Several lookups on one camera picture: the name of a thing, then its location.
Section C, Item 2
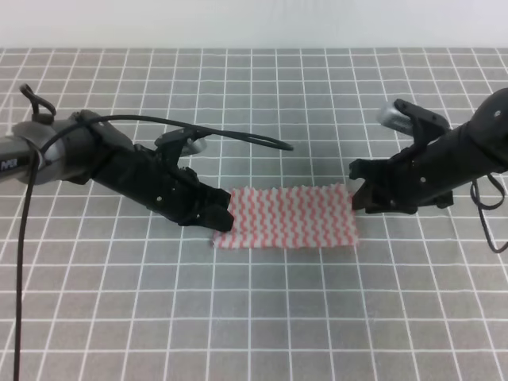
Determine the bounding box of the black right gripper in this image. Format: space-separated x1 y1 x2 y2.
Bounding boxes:
348 131 476 214

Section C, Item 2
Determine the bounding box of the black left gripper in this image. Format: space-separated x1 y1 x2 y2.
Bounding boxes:
93 144 233 233

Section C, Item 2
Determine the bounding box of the pink white striped towel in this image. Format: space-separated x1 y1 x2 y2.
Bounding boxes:
213 183 359 249

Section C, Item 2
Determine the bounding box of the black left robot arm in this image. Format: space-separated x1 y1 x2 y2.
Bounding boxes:
1 110 234 232

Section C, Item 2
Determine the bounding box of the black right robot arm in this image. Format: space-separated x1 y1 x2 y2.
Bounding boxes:
349 89 507 214

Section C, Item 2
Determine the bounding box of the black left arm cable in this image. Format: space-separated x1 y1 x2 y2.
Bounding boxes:
11 83 295 381

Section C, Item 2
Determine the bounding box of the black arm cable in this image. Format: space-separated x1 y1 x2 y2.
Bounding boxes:
11 83 295 381
470 172 508 254

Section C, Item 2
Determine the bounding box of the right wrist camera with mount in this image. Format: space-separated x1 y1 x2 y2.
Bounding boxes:
376 98 451 162

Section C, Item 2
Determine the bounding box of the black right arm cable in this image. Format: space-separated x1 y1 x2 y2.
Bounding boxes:
470 172 508 254

